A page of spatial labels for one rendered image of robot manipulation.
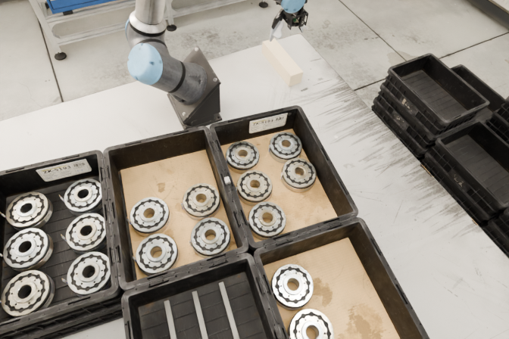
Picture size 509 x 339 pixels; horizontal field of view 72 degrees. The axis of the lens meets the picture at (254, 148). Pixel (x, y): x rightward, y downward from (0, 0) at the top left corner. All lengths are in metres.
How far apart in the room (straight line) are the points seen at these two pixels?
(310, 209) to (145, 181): 0.49
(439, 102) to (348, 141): 0.77
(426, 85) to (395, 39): 1.19
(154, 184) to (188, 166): 0.11
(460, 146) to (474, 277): 0.89
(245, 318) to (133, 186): 0.48
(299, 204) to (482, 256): 0.61
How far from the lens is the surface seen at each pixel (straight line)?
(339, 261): 1.00
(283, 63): 1.52
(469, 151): 2.04
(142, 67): 1.15
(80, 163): 1.08
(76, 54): 2.92
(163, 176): 1.08
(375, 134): 1.44
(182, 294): 0.95
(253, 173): 1.04
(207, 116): 1.32
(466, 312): 1.26
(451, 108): 2.03
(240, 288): 0.94
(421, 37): 3.34
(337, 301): 0.97
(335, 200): 1.03
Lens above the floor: 1.74
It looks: 54 degrees down
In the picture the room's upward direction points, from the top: 6 degrees clockwise
